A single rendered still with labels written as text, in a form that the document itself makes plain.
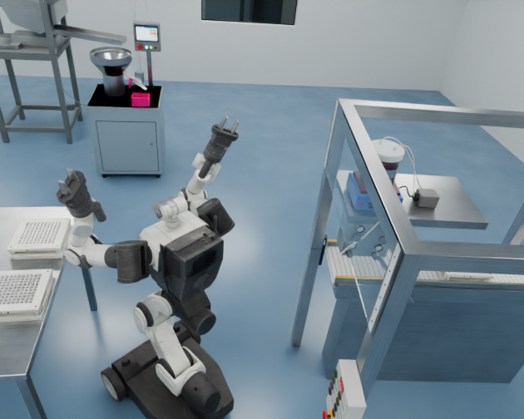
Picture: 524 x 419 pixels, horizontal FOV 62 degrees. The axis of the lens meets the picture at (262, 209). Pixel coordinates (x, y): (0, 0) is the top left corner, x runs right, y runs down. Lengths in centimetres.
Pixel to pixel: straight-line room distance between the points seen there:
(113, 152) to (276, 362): 251
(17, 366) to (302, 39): 586
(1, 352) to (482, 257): 179
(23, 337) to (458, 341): 226
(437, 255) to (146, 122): 336
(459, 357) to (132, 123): 320
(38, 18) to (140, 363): 341
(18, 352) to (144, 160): 268
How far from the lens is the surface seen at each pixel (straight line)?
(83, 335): 317
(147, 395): 264
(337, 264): 231
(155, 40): 434
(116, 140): 433
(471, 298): 253
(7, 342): 214
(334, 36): 702
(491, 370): 323
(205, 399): 240
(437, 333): 277
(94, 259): 186
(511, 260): 133
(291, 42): 689
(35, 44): 513
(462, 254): 126
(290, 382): 289
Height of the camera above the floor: 242
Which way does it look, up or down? 36 degrees down
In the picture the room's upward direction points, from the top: 6 degrees clockwise
